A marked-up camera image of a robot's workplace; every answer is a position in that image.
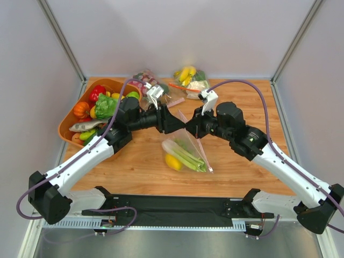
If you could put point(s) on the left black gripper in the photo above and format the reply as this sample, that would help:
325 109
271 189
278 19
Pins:
160 119

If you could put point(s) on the fake yellow banana bunch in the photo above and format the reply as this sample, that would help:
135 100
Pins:
184 76

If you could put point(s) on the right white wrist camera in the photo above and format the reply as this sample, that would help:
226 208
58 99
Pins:
209 99

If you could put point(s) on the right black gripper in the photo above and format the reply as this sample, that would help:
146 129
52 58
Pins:
201 126

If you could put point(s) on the fake dark green cucumber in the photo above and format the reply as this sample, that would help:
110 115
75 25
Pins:
89 139

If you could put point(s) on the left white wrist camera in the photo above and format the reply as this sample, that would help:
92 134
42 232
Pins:
153 93

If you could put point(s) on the fake green celery stalk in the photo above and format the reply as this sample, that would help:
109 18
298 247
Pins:
190 161

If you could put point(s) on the zip bag with bananas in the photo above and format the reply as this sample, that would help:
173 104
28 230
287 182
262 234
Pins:
199 76

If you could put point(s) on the fake yellow lemon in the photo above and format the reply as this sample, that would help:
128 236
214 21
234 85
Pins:
173 163

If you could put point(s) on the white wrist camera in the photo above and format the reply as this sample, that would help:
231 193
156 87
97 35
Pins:
209 99
153 93

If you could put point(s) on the orange plastic basket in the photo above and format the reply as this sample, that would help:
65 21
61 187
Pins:
81 121

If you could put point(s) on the fake peach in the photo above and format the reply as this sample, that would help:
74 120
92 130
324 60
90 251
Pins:
76 139

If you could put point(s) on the fake orange pumpkin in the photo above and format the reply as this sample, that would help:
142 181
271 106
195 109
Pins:
81 110

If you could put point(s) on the fake grey fish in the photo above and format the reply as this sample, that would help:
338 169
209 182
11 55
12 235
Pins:
88 125

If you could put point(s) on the fake green avocado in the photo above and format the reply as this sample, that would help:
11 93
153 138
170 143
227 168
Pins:
164 87

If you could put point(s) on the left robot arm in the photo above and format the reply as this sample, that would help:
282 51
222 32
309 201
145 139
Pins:
50 193

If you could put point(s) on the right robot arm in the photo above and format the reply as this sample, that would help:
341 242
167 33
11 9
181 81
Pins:
315 201

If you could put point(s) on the fake lime green fruit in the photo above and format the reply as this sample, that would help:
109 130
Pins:
133 94

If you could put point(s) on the fake green lettuce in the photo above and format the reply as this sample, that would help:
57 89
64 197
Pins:
105 106

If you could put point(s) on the fake white cauliflower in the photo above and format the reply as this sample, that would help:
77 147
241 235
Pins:
195 87

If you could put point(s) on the fake pink dragon fruit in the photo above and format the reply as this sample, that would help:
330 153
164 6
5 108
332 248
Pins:
143 78

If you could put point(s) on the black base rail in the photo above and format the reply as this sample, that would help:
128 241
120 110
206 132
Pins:
176 211

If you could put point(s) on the zip bag with dotted fruit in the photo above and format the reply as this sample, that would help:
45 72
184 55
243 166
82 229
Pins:
174 97

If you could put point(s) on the fake red bell pepper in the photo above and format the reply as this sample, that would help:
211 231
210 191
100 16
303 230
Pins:
96 91

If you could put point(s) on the clear zip bag pink slider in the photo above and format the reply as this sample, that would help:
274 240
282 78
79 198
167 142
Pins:
183 137

